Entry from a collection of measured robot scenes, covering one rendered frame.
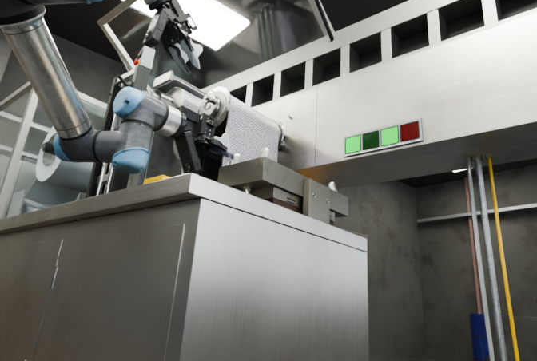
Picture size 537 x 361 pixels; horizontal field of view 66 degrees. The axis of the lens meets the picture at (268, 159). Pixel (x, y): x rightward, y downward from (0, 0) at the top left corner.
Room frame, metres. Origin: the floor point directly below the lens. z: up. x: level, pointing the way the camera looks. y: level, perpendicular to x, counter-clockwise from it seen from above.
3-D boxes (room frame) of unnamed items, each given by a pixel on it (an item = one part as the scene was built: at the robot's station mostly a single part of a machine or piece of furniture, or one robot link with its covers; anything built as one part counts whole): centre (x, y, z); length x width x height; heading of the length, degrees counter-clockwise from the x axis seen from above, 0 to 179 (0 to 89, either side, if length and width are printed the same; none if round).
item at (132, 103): (0.89, 0.32, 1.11); 0.11 x 0.08 x 0.09; 138
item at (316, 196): (1.08, -0.14, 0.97); 0.10 x 0.03 x 0.11; 138
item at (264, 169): (1.13, -0.06, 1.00); 0.40 x 0.16 x 0.06; 138
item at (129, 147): (0.89, 0.33, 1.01); 0.11 x 0.08 x 0.11; 80
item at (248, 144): (1.18, 0.05, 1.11); 0.23 x 0.01 x 0.18; 138
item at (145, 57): (1.52, 0.57, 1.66); 0.07 x 0.07 x 0.10; 36
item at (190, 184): (1.78, 0.86, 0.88); 2.52 x 0.66 x 0.04; 48
